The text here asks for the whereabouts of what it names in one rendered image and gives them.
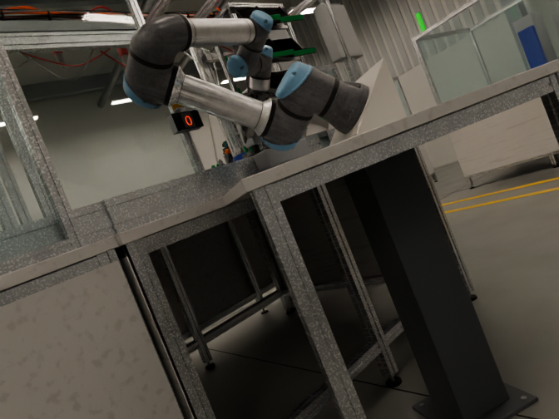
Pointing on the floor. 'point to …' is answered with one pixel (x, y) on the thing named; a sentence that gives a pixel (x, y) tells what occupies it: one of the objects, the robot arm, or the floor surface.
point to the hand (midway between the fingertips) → (251, 138)
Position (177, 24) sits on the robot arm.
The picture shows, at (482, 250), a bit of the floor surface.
